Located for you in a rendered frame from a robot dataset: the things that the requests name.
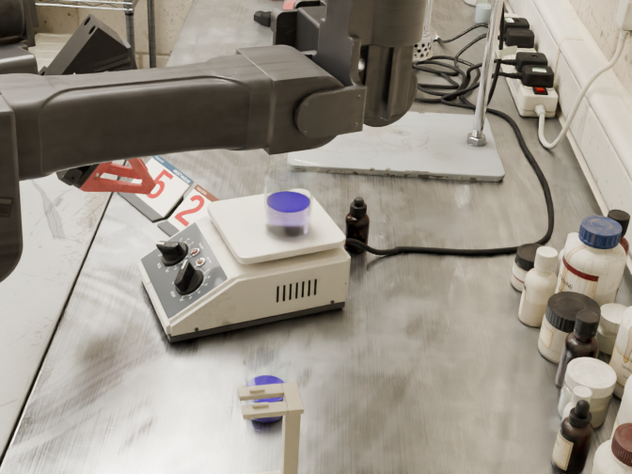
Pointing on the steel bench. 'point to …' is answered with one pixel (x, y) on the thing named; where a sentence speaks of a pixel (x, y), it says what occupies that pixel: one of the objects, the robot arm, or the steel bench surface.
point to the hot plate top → (249, 228)
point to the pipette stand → (291, 428)
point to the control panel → (163, 276)
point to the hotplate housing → (258, 290)
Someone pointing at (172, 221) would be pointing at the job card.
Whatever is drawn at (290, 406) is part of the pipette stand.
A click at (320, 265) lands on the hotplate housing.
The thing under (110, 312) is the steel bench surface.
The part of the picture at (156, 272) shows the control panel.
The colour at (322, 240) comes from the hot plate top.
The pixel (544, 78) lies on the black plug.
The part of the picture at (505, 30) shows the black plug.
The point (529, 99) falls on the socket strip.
